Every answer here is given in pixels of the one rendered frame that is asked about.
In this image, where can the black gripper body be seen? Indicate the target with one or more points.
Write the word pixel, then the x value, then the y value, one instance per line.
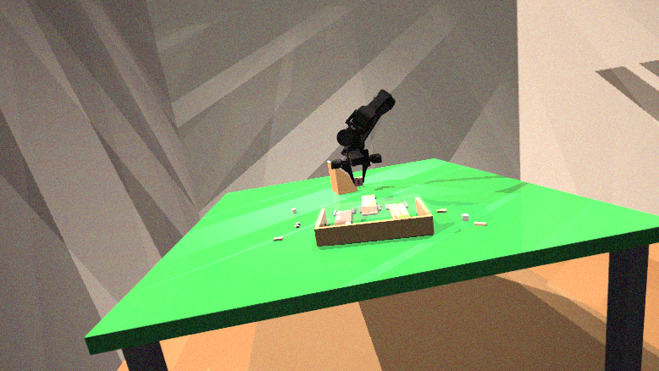
pixel 337 163

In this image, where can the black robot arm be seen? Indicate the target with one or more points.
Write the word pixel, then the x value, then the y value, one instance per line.
pixel 364 119

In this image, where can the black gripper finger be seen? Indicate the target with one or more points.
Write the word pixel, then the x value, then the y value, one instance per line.
pixel 364 171
pixel 349 171

